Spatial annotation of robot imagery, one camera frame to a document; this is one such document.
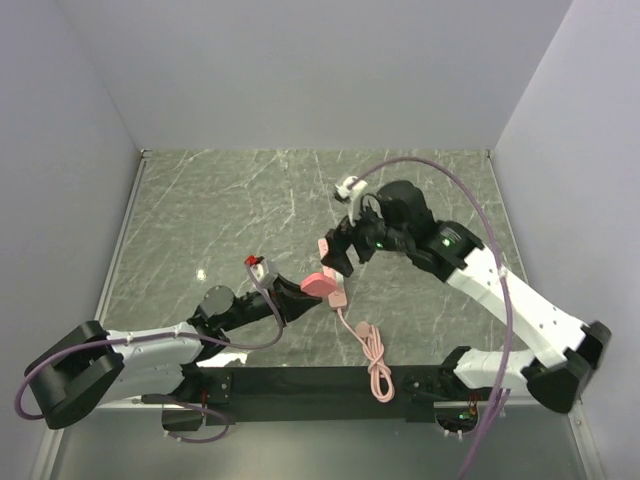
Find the pink power strip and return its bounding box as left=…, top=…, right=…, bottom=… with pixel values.
left=318, top=238, right=348, bottom=310

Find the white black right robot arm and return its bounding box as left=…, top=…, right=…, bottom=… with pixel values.
left=322, top=176, right=612, bottom=414

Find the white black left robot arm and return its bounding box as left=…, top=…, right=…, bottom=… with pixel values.
left=18, top=276, right=322, bottom=430

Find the pink power cord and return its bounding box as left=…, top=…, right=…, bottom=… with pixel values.
left=337, top=305, right=397, bottom=403

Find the aluminium rail frame front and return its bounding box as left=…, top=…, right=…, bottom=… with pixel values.
left=99, top=362, right=584, bottom=411

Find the red square plug adapter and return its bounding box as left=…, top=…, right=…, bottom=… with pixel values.
left=300, top=272, right=338, bottom=298

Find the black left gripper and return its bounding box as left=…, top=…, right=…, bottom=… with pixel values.
left=221, top=273, right=322, bottom=331

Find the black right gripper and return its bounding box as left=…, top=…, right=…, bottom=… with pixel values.
left=320, top=195, right=412, bottom=278

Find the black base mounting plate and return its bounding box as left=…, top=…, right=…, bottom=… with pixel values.
left=169, top=365, right=491, bottom=423

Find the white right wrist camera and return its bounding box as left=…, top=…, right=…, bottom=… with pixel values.
left=334, top=175, right=368, bottom=226

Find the aluminium rail left edge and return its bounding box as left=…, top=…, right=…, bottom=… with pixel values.
left=94, top=149, right=151, bottom=325

